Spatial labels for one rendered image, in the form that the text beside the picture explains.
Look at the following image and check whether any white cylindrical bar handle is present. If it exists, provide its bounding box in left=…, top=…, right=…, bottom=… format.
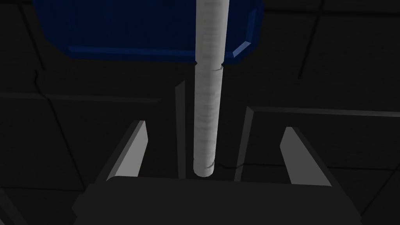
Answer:
left=193, top=0, right=230, bottom=178

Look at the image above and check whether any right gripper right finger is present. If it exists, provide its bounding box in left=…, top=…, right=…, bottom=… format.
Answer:
left=279, top=126, right=344, bottom=188

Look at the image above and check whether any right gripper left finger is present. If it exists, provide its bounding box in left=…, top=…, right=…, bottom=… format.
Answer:
left=95, top=120, right=149, bottom=184

